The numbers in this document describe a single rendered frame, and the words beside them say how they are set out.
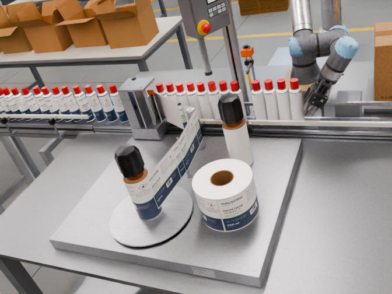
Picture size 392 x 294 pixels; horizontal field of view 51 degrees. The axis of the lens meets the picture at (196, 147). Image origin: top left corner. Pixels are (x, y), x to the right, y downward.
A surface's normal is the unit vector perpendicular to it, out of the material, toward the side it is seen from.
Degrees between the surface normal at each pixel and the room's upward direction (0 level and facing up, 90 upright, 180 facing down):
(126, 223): 0
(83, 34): 91
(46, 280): 0
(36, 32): 90
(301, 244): 0
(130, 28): 90
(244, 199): 90
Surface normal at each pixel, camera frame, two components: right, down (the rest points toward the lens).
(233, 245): -0.23, -0.80
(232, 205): 0.18, 0.53
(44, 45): -0.36, 0.60
